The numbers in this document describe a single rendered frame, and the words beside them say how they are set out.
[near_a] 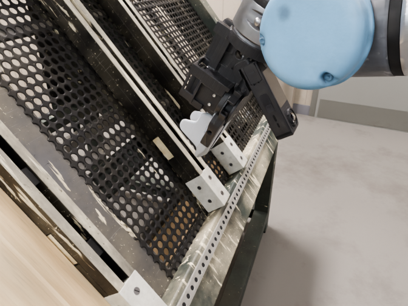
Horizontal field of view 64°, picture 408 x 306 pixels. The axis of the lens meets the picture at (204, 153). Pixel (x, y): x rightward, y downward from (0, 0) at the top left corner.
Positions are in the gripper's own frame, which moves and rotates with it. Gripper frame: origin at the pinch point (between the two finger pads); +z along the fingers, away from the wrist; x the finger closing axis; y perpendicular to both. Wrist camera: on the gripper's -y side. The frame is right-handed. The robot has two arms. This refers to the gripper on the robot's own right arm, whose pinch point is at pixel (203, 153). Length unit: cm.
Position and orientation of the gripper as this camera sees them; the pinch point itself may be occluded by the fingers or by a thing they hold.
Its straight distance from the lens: 54.2
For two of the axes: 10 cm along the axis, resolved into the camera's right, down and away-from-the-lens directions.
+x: -4.3, 4.5, -7.8
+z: -4.2, 6.7, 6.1
